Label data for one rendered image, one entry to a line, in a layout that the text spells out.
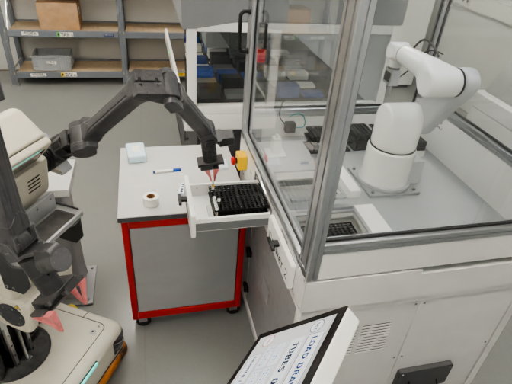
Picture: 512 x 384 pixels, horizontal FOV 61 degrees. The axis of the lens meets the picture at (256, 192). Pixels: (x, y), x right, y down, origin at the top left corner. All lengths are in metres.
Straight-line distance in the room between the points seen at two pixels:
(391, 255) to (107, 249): 1.97
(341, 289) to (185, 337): 1.16
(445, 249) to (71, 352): 1.54
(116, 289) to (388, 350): 1.55
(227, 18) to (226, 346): 1.66
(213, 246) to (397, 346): 0.91
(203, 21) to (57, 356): 1.66
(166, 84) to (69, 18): 4.17
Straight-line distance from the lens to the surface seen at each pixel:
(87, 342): 2.13
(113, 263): 2.86
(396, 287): 1.60
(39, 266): 1.15
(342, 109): 1.08
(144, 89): 1.22
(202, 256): 2.14
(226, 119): 2.52
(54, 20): 5.40
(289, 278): 1.51
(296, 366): 0.95
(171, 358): 2.36
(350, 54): 1.04
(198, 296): 2.33
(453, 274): 1.69
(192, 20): 2.31
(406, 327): 1.83
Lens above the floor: 1.93
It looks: 34 degrees down
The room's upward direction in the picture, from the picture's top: 5 degrees clockwise
